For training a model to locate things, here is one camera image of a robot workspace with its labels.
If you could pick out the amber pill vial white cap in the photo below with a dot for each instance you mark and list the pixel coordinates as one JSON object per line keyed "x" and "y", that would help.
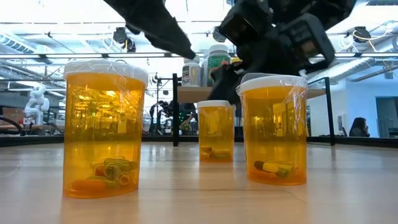
{"x": 216, "y": 130}
{"x": 275, "y": 130}
{"x": 102, "y": 130}

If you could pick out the white bottle yellow label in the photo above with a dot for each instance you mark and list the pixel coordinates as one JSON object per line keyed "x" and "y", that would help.
{"x": 191, "y": 74}

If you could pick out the wooden shelf black metal legs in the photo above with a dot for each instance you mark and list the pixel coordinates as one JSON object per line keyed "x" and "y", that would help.
{"x": 192, "y": 94}

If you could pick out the person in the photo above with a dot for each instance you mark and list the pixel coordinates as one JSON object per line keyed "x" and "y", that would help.
{"x": 359, "y": 127}

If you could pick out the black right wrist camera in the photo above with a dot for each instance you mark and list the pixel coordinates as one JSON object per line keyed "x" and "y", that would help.
{"x": 306, "y": 43}

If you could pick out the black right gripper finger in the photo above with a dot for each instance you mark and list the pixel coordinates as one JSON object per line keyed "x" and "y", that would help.
{"x": 224, "y": 84}

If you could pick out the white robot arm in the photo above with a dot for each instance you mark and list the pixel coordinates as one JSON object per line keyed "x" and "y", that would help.
{"x": 37, "y": 104}

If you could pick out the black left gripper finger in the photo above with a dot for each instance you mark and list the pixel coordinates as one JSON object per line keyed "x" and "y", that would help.
{"x": 174, "y": 39}

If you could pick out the clear gummy vitamin bottle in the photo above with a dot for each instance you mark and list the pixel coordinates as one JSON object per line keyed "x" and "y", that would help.
{"x": 217, "y": 60}

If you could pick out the black background robot arm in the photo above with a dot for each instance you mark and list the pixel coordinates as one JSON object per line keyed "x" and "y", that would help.
{"x": 164, "y": 107}

